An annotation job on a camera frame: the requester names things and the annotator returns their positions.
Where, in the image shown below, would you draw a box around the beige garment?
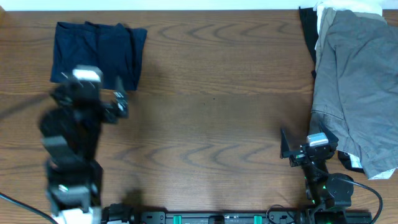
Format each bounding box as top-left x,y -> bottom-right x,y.
315,7 -> 387,71

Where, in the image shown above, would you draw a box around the white garment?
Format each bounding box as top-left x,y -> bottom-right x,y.
313,0 -> 382,32

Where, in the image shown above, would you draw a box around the navy blue shorts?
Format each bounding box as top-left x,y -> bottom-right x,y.
50,21 -> 147,91

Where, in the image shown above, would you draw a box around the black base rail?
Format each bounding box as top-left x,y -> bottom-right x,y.
131,205 -> 373,224

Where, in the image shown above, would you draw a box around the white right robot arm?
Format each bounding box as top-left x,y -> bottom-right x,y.
280,123 -> 354,223

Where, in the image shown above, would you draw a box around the black garment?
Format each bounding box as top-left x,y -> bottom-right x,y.
298,7 -> 318,64

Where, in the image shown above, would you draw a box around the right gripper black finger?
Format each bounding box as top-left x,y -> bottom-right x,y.
318,121 -> 339,145
280,129 -> 303,159

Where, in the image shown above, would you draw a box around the grey shorts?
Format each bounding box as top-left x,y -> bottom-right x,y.
309,10 -> 397,180

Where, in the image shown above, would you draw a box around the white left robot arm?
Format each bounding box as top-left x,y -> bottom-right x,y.
40,78 -> 135,223

